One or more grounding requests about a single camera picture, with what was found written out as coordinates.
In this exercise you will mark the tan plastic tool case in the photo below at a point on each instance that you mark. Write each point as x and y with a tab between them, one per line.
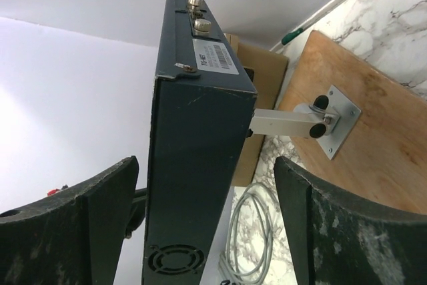
267	70

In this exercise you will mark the wooden base board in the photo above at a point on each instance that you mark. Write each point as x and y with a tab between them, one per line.
383	158

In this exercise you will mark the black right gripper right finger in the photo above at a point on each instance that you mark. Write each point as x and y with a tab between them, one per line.
337	237

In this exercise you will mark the dark blue network switch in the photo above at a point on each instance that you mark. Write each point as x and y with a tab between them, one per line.
203	103

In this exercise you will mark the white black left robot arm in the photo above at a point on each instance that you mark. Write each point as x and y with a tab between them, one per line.
137	213

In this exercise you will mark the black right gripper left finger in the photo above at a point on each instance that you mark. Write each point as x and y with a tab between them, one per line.
72	237

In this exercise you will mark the green handled tool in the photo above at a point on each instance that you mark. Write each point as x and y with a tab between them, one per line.
291	35

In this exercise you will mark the metal switch stand bracket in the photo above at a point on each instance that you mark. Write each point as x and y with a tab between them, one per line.
329	120

